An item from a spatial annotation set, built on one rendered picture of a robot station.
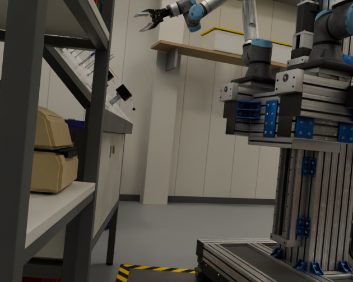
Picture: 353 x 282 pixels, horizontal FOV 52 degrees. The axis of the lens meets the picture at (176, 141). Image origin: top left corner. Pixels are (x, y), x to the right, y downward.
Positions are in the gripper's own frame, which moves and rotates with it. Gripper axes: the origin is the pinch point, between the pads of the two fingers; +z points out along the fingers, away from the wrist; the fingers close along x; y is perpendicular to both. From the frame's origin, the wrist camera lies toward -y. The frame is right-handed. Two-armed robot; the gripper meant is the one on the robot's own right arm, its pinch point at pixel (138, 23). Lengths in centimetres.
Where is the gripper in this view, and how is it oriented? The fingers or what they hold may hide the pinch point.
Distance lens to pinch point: 223.5
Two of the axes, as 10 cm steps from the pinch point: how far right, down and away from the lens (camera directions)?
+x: 3.4, 8.7, 3.6
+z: -9.3, 3.7, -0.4
